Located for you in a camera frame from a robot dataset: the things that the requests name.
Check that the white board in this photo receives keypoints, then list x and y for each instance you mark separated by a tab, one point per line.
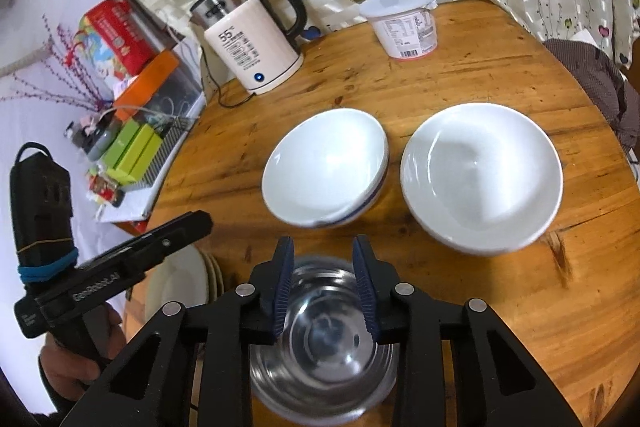
132	204

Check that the grey plate with fish motif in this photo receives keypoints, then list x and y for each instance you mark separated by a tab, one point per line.
222	282
175	279
213	279

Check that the person's left hand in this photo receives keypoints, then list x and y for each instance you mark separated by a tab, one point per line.
70	372

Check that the lime green flat box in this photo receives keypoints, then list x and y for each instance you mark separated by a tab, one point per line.
137	157

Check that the orange lid storage box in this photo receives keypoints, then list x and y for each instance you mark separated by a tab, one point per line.
155	82

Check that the red cartoon gift box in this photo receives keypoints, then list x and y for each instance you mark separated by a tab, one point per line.
120	37

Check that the zigzag patterned box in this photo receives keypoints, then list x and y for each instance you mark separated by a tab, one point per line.
170	147

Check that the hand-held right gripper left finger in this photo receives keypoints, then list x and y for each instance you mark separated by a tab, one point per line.
282	292

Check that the white bowl with blue stripe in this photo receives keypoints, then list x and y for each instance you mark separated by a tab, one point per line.
480	177
325	162

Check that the white plastic tub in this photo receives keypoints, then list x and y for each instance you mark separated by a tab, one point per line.
405	27

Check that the stainless steel bowl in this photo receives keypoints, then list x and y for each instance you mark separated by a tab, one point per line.
325	357

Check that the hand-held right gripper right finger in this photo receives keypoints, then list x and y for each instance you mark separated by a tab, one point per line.
367	292

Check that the red printed tin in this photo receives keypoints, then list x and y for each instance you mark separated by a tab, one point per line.
102	189

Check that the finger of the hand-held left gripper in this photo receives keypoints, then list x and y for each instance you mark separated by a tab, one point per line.
170	237

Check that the dark green flat box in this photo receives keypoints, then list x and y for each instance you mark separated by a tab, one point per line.
122	142

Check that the dark checked cloth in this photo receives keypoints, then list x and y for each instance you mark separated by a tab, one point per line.
595	77

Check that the cream electric kettle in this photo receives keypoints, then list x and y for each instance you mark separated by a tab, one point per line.
255	42

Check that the grey oval case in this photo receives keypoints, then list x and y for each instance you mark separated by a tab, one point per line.
100	142

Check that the purple decorative branches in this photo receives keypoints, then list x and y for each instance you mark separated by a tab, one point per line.
65	72

